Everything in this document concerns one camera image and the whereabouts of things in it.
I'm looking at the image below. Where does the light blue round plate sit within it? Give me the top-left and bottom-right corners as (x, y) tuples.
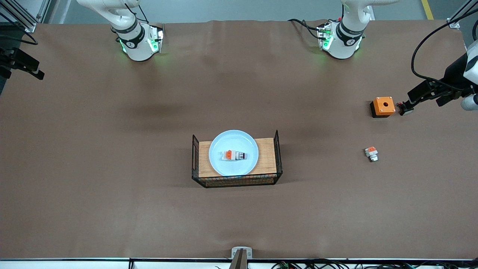
(208, 130), (260, 176)

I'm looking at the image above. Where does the black wire basket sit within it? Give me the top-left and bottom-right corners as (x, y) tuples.
(192, 130), (283, 188)

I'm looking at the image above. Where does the grey metal mount bracket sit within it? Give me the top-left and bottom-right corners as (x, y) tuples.
(232, 247), (252, 260)

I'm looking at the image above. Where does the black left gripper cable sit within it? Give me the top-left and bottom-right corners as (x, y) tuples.
(411, 18), (478, 92)

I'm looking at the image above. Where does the orange push-button box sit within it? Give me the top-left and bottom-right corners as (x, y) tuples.
(370, 97), (396, 118)

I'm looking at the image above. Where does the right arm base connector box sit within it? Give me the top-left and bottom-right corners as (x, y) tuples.
(148, 23), (165, 53)

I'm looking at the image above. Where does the grey camera pole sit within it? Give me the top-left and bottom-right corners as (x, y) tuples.
(229, 250), (249, 269)

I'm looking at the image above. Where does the black arm base cable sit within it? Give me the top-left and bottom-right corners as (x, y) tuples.
(288, 18), (322, 40)
(123, 0), (150, 24)

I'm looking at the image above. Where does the white orange red-tipped button switch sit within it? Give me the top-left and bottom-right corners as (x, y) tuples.
(221, 150), (248, 161)

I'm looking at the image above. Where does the brown table cover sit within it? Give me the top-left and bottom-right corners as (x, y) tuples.
(0, 19), (478, 260)

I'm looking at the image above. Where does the wooden board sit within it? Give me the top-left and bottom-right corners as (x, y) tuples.
(198, 138), (278, 178)

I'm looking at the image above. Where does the black button with white cap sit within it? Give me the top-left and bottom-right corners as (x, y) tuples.
(397, 101), (415, 116)

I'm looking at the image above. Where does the white table edge rail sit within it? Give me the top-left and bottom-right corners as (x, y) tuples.
(0, 258), (478, 269)

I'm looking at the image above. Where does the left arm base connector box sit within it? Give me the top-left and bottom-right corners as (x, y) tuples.
(317, 22), (333, 51)

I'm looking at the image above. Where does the aluminium frame profile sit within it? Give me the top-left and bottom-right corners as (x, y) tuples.
(446, 0), (478, 29)
(0, 0), (51, 33)

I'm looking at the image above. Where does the black right arm base cable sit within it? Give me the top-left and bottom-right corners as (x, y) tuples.
(123, 0), (150, 24)

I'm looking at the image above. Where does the black cable bundle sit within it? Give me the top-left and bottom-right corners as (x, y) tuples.
(271, 259), (478, 269)

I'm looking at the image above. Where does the black left arm base cable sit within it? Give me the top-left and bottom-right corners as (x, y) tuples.
(288, 18), (322, 40)

